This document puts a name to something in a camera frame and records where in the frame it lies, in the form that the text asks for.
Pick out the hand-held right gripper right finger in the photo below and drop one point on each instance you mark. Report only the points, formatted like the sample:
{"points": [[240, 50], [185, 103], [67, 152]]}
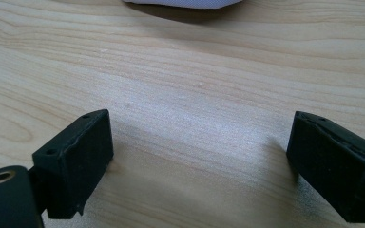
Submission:
{"points": [[332, 164]]}

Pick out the white cloth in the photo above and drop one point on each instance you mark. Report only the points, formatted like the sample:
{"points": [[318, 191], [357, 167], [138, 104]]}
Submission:
{"points": [[183, 3]]}

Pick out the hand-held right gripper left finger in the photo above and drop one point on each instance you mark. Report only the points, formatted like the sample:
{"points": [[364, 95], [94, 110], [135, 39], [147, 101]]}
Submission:
{"points": [[76, 164]]}

